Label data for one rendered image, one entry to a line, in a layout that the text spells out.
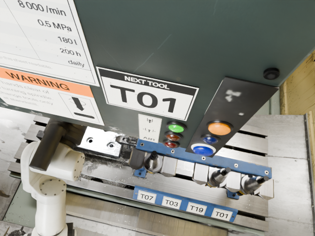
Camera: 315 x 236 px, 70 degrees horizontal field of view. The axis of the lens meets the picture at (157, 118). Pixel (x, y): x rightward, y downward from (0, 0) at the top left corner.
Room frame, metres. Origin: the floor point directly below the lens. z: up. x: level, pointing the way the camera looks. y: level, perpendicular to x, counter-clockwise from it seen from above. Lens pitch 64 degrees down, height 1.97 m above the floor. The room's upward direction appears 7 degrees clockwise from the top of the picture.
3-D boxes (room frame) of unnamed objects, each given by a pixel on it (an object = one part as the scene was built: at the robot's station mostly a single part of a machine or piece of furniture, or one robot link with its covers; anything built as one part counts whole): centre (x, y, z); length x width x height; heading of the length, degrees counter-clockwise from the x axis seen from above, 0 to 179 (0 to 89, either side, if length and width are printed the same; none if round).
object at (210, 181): (0.18, -0.22, 1.21); 0.06 x 0.06 x 0.03
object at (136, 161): (0.21, 0.05, 1.21); 0.07 x 0.05 x 0.01; 174
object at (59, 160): (0.14, 0.21, 1.47); 0.11 x 0.11 x 0.11; 84
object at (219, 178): (0.18, -0.22, 1.26); 0.04 x 0.04 x 0.07
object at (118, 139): (0.34, 0.11, 0.97); 0.13 x 0.03 x 0.15; 84
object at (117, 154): (0.40, 0.28, 0.97); 0.29 x 0.23 x 0.05; 84
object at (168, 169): (0.20, -0.06, 1.21); 0.07 x 0.05 x 0.01; 174
